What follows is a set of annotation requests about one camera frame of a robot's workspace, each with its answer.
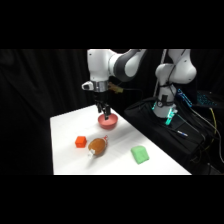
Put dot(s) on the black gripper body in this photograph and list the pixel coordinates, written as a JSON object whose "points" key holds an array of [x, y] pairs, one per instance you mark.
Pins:
{"points": [[99, 96]]}

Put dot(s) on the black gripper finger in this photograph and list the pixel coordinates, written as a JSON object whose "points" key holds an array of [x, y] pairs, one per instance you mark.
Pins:
{"points": [[99, 108], [107, 112]]}

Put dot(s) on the green triangle block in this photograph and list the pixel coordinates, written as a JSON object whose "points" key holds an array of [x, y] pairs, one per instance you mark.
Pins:
{"points": [[140, 154]]}

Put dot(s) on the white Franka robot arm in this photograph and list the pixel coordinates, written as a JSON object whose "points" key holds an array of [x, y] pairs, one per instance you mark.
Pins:
{"points": [[110, 65]]}

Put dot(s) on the pink bowl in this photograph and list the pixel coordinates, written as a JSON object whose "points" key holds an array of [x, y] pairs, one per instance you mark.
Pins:
{"points": [[108, 122]]}

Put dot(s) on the brown wrapped food toy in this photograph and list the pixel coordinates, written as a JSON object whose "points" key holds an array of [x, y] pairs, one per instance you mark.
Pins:
{"points": [[96, 146]]}

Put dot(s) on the orange cube block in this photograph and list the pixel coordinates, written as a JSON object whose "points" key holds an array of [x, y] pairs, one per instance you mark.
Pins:
{"points": [[80, 141]]}

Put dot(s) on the black curtain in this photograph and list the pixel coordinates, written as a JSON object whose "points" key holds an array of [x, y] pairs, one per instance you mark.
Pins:
{"points": [[43, 83]]}

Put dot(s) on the black robot stand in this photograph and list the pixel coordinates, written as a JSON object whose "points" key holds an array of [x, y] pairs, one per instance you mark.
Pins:
{"points": [[173, 133]]}

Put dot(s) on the pen with blue cap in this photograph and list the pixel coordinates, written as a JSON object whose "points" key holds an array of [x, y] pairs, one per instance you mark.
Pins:
{"points": [[181, 133]]}

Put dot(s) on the teal lit keyboard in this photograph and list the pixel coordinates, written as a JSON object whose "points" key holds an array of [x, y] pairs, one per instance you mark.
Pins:
{"points": [[204, 98]]}

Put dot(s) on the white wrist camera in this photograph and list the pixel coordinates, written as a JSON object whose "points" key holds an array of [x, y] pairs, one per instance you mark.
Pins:
{"points": [[88, 85]]}

